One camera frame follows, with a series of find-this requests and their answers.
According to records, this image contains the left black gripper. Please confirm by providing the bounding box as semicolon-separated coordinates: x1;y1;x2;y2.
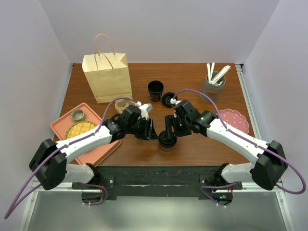
126;117;158;141

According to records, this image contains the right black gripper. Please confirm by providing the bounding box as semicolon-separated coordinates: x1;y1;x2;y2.
165;114;192;139

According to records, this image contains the black coffee lid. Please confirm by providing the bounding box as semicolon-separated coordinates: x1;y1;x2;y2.
158;131;177;148

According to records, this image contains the black coffee cup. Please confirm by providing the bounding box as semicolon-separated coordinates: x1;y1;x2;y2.
160;142;176;152

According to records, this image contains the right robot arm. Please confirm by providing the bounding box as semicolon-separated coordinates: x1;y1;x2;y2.
165;99;288;190

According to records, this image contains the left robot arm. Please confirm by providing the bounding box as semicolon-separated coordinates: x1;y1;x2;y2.
29;103;158;190

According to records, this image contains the stack of black cups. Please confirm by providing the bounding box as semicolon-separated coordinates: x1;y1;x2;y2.
148;80;164;102

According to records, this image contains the cardboard cup carrier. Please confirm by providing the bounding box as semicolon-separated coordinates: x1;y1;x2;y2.
115;99;136;114

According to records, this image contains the grey straw holder cup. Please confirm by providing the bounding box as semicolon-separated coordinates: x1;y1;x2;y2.
201;76;226;102

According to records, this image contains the pink dotted plate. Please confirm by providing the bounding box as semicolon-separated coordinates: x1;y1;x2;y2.
219;109;249;134

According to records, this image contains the yellow woven round mat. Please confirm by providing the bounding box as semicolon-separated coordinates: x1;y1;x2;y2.
65;120;97;140

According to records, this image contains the brown paper bag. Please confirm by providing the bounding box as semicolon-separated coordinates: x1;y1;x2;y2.
82;34;132;103

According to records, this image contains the small grey ceramic bowl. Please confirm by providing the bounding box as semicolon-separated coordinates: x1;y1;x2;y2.
71;108;86;122

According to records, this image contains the pink plastic tray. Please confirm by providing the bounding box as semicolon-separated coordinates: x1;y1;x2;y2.
51;103;121;166

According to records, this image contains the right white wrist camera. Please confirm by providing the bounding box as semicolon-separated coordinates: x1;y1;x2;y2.
170;98;181;107

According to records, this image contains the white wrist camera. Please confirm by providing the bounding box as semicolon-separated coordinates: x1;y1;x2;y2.
170;98;181;107
135;101;153;120

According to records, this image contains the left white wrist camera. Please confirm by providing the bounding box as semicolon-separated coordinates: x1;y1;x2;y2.
135;101;153;120

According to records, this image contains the aluminium frame rail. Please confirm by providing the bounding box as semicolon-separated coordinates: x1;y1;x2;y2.
30;172;88;191

